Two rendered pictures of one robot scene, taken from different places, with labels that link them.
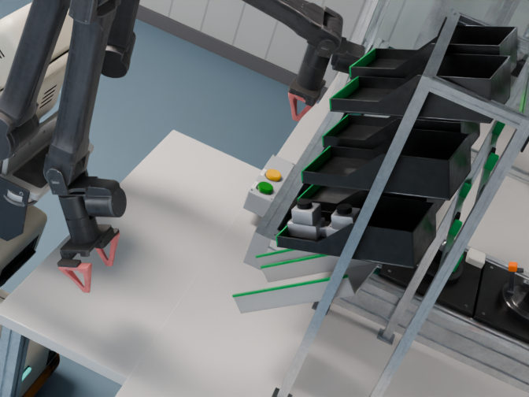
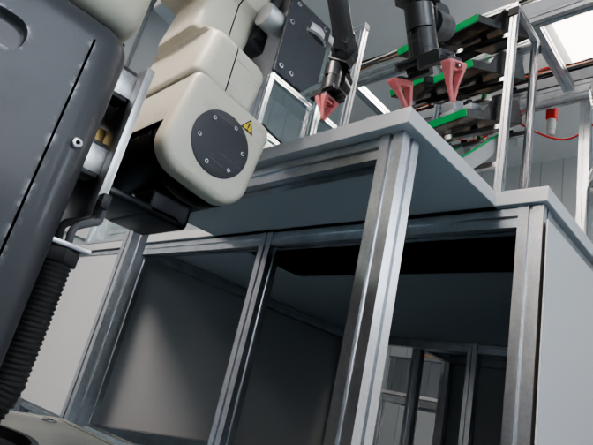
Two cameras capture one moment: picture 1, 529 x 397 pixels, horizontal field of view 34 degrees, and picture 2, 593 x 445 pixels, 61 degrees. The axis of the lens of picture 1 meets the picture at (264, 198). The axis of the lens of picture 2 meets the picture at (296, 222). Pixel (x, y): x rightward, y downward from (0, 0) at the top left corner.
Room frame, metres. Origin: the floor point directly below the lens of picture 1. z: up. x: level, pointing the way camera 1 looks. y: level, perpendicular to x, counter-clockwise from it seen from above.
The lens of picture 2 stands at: (0.91, 1.04, 0.39)
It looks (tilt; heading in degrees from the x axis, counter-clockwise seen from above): 20 degrees up; 310
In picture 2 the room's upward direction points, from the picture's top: 13 degrees clockwise
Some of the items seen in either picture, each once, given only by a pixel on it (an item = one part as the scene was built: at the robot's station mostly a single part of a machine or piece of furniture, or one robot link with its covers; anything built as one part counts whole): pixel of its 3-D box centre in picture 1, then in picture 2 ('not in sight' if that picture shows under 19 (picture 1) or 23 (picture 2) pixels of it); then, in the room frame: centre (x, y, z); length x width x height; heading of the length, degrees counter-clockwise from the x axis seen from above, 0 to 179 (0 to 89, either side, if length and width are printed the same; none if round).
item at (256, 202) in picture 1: (269, 185); not in sight; (1.92, 0.00, 0.93); 0.21 x 0.07 x 0.06; 173
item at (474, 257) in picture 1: (441, 253); not in sight; (1.77, -0.46, 1.01); 0.24 x 0.24 x 0.13; 83
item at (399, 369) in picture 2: not in sight; (443, 384); (2.17, -2.32, 0.73); 0.62 x 0.42 x 0.23; 173
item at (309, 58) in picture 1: (321, 53); (334, 73); (1.78, -0.01, 1.40); 0.07 x 0.06 x 0.07; 101
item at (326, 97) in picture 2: (302, 101); (322, 108); (1.79, -0.01, 1.27); 0.07 x 0.07 x 0.09; 83
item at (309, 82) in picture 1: (310, 76); (329, 88); (1.78, 0.00, 1.34); 0.10 x 0.07 x 0.07; 173
